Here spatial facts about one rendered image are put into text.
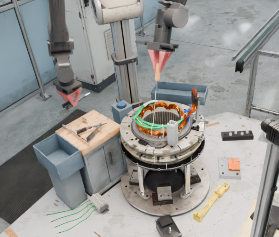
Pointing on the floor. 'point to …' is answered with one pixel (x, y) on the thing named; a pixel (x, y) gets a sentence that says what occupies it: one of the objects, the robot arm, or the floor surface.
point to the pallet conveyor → (255, 50)
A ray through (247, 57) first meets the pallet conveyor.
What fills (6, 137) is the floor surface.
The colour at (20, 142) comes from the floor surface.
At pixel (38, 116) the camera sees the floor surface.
